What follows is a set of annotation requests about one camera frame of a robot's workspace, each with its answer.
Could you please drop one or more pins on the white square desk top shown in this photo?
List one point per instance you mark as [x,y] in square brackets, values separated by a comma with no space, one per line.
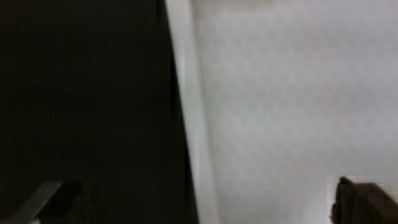
[288,80]

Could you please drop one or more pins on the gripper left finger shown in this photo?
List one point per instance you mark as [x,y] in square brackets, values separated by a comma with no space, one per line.
[57,205]

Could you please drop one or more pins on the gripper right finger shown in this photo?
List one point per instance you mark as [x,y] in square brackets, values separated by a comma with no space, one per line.
[364,205]

